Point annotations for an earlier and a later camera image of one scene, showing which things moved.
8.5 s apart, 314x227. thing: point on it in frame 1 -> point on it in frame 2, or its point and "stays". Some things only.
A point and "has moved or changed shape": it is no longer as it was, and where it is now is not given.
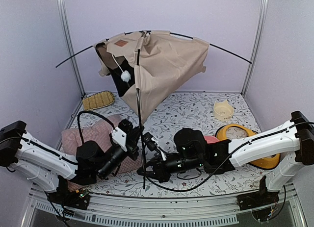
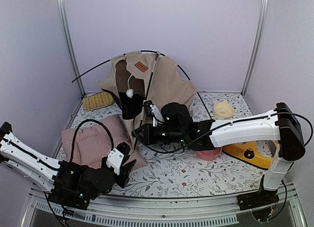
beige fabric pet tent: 147,67 has moved or changed shape
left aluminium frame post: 62,5 stays
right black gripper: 159,171 -> 148,137
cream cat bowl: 222,110 stays
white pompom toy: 125,76 -> 129,92
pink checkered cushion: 99,132 stays
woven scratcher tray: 102,99 stays
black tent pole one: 138,99 -> 147,94
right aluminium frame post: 264,10 stays
